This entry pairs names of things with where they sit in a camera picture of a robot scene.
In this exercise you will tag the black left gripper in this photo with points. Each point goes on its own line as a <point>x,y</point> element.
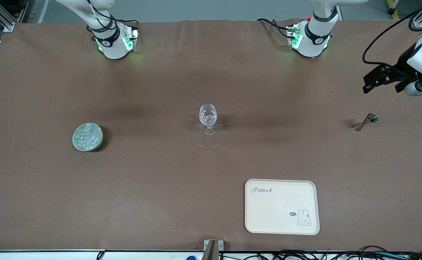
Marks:
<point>403,65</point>

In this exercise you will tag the steel double jigger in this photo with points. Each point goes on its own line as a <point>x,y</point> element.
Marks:
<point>359,126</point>

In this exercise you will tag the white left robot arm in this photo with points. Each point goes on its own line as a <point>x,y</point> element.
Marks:
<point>315,43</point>

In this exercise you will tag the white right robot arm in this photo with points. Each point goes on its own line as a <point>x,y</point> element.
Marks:
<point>113,47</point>

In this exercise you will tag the pile of clear ice cubes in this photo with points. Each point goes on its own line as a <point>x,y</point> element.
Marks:
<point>88,135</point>

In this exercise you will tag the clear wine glass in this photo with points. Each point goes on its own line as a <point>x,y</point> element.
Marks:
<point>208,115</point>

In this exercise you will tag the black caster wheel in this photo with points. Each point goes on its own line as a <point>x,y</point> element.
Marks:
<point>391,11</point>

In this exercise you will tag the green round bowl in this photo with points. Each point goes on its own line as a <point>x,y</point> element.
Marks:
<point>100,141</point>

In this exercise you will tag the cream rabbit print tray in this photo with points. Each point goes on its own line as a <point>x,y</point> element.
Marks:
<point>276,213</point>

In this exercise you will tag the metal bracket plate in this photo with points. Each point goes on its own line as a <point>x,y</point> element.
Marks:
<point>221,245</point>

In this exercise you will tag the brown stand post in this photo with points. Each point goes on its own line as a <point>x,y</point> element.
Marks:
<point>211,252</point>

